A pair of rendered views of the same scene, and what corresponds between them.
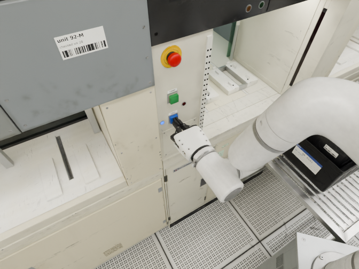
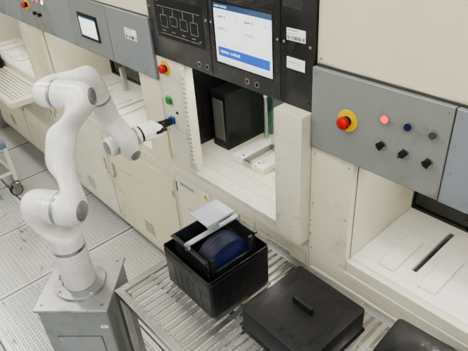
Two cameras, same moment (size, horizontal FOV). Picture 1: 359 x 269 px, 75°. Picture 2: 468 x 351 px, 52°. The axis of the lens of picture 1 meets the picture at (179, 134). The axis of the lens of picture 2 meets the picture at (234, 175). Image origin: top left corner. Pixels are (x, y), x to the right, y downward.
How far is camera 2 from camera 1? 208 cm
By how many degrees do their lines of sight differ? 59
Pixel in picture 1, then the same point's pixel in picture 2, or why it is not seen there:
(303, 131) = not seen: hidden behind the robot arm
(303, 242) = (115, 260)
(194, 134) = (152, 125)
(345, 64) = (425, 294)
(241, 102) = (264, 191)
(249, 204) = not seen: outside the picture
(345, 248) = (108, 289)
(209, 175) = not seen: hidden behind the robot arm
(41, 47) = (121, 28)
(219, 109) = (246, 177)
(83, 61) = (131, 42)
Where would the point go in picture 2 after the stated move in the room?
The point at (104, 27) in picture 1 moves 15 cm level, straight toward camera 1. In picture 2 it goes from (136, 31) to (103, 39)
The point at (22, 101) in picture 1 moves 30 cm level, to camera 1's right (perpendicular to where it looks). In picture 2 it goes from (115, 47) to (116, 68)
